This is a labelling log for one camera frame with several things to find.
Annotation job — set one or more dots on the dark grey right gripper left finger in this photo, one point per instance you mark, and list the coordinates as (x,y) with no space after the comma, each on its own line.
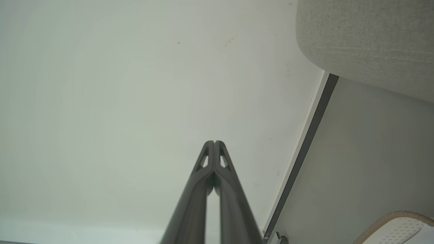
(190,206)

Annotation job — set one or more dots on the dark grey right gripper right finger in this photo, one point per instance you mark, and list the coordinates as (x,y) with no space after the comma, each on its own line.
(235,206)

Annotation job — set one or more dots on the round white laundry basket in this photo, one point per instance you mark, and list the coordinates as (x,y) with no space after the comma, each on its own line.
(396,230)

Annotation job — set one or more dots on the white black skirting board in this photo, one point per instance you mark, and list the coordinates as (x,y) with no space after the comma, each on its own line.
(305,149)

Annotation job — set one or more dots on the grey fabric sofa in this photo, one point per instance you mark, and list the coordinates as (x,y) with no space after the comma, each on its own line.
(369,40)

